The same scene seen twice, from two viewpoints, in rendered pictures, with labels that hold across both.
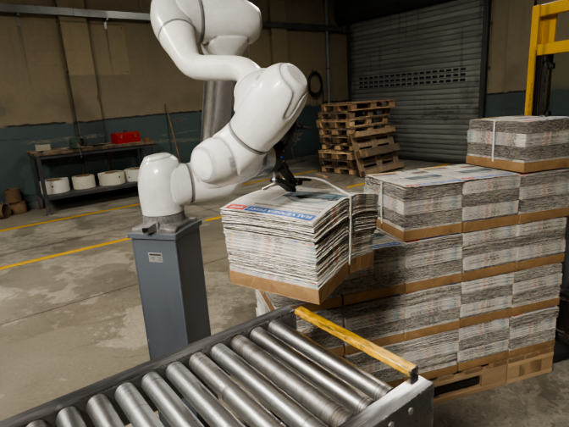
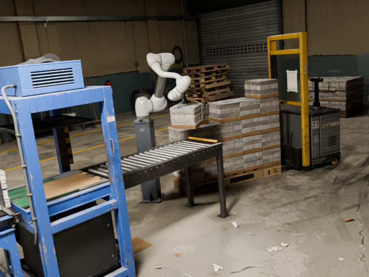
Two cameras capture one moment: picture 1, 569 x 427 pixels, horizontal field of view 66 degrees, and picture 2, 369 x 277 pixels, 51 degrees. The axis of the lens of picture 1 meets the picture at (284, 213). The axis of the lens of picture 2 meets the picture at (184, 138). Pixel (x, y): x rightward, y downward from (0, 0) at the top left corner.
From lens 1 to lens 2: 2.95 m
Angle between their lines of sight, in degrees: 6
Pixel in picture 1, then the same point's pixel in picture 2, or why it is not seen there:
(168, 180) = (145, 105)
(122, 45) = (55, 36)
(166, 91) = (83, 64)
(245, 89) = (179, 81)
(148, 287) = (139, 139)
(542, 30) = (272, 45)
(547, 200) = (270, 107)
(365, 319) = not seen: hidden behind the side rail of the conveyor
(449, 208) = (235, 111)
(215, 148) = (173, 93)
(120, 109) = not seen: hidden behind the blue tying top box
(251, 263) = (177, 121)
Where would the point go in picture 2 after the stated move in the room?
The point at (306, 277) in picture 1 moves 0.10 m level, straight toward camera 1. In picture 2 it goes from (192, 122) to (193, 124)
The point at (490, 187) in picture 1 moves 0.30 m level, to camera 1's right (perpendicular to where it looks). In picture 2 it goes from (249, 104) to (272, 101)
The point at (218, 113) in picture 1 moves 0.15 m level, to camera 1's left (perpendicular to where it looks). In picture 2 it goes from (162, 83) to (149, 85)
